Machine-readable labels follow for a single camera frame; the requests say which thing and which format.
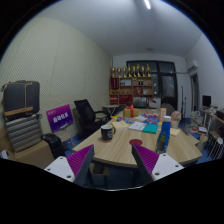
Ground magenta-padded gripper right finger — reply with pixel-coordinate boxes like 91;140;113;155
131;143;185;186

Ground white air conditioner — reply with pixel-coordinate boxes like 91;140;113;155
186;59;199;76

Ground black framed glass door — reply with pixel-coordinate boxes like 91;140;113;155
126;60;178;112

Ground white paper sheet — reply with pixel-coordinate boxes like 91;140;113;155
128;121;148;132

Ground pink flat box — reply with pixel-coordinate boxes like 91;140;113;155
143;113;159;120

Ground blue drink bottle white cap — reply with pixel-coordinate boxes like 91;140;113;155
155;115;172;155

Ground black computer monitor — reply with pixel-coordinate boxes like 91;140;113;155
201;95;212;108

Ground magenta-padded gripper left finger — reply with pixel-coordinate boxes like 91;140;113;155
44;144;96;188

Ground yellow sticky note pad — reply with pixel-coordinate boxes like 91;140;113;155
111;119;130;130

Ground purple sign board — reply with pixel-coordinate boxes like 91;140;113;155
45;103;74;134

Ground pink flowers in white pot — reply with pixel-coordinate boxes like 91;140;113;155
170;110;182;129

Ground black mug white inside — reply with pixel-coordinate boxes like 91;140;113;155
100;124;117;142

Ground small tan upright box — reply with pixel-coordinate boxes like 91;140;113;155
159;107;168;122

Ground teal book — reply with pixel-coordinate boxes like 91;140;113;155
142;123;160;135

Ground pale yellow notepad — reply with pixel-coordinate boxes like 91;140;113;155
169;127;181;137

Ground flat round red coaster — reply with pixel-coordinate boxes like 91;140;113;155
128;138;144;147

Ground black office chair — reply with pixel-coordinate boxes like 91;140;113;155
73;98;111;135

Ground wooden shelf unit with trophies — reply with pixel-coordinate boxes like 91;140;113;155
109;63;155;106

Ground brown cardboard box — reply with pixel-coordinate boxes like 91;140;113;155
12;139;55;170

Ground black hard case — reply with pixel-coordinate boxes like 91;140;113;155
2;79;41;122

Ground yellow gift box red ribbon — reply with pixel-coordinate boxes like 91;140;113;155
123;104;141;119

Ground black bag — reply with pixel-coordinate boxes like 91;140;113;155
41;133;66;160

